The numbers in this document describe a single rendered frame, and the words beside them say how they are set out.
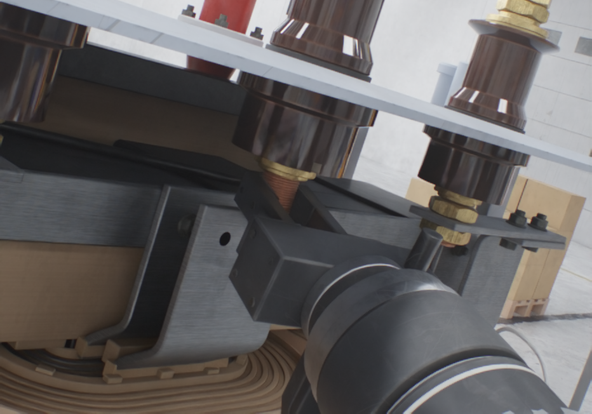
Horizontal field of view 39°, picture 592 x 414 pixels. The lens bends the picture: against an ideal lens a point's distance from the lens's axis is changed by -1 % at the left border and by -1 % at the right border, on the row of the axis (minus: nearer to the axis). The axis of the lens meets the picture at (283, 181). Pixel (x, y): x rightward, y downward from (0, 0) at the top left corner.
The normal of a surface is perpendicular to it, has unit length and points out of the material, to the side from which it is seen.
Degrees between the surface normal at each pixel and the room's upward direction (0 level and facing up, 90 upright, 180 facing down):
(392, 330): 49
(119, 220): 90
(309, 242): 12
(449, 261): 90
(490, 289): 90
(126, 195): 90
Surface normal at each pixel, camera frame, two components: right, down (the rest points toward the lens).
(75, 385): 0.36, 0.25
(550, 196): -0.60, -0.08
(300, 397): -0.85, -0.21
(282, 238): 0.39, -0.87
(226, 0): -0.01, 0.14
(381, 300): -0.28, -0.78
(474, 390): -0.55, -0.59
